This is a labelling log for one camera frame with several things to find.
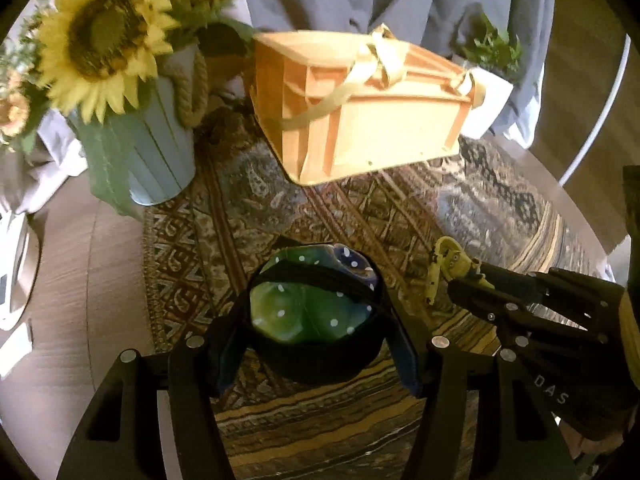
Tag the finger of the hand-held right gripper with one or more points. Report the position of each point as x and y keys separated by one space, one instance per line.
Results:
x=510 y=282
x=477 y=297

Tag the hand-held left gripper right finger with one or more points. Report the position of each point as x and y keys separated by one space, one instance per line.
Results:
x=407 y=360

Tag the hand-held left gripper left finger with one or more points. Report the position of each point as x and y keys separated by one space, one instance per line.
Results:
x=127 y=410

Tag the yellow plastic clip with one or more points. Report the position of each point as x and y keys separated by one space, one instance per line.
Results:
x=450 y=260

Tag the orange plastic crate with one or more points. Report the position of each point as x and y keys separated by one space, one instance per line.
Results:
x=380 y=130

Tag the person's right hand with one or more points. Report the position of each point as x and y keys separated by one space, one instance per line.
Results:
x=595 y=442

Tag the white remote control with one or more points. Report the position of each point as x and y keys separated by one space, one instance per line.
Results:
x=12 y=352

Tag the green plant in white pot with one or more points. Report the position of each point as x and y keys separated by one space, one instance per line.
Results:
x=487 y=90

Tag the white curved hoop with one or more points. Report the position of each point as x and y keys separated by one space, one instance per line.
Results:
x=602 y=110

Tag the patterned fringed rug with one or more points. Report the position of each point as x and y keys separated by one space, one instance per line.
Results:
x=240 y=210

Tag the grey-green ribbed vase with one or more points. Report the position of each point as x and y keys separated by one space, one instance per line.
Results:
x=155 y=140

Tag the small orange flower bunch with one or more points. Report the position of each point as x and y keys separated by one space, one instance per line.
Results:
x=12 y=110

